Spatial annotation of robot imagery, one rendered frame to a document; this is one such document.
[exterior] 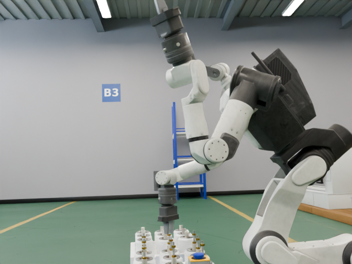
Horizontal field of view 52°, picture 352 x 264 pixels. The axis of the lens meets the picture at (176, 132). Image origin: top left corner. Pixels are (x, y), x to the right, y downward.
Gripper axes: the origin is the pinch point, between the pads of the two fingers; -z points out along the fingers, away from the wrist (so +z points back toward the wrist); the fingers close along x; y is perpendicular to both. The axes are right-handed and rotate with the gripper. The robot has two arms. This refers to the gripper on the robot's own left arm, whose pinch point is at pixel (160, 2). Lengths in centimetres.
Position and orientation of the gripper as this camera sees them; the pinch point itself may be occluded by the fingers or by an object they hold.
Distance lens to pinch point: 116.9
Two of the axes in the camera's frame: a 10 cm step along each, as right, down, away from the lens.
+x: -5.4, 0.0, 8.4
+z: 3.7, 9.0, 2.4
